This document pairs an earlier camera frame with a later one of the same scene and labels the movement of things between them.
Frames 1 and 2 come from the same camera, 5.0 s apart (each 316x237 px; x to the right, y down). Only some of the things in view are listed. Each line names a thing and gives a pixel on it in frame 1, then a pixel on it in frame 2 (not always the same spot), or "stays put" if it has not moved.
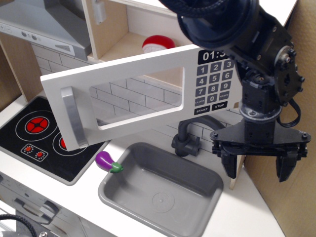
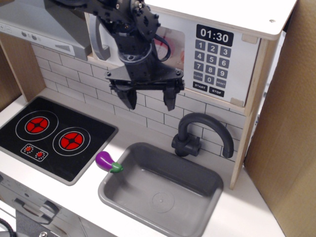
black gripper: (252, 136) -> (141, 72)
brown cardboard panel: (293, 202) stays put
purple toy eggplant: (104, 161) stays put
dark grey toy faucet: (184, 145) stays put
